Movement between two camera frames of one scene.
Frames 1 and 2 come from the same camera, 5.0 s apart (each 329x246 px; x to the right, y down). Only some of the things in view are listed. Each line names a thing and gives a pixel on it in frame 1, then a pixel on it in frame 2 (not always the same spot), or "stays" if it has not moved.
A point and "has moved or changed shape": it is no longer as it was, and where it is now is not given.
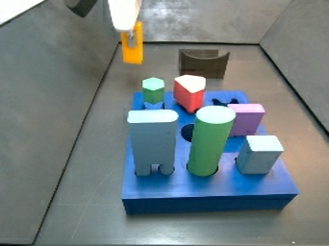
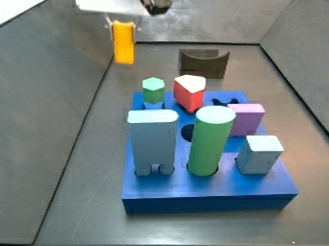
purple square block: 247,116 stays
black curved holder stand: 203,62 stays
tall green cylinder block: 210,139 stays
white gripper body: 123,12 to 119,6
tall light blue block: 152,128 stays
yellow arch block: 132,54 has moved or changed shape
